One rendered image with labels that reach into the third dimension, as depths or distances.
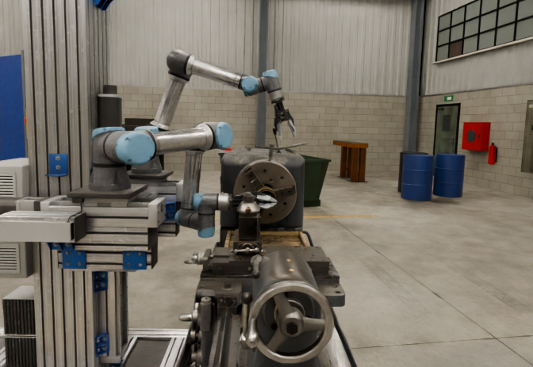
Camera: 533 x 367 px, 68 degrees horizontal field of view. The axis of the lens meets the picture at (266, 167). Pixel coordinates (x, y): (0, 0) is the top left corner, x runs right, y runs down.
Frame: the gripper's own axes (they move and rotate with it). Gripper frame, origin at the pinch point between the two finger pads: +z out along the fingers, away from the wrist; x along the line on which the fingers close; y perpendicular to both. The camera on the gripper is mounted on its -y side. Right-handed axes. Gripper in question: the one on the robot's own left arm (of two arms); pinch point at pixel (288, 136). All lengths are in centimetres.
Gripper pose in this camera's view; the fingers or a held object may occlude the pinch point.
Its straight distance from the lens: 209.4
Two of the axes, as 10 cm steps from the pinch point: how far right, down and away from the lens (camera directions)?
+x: 9.6, -2.9, 0.0
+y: 0.4, 1.1, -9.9
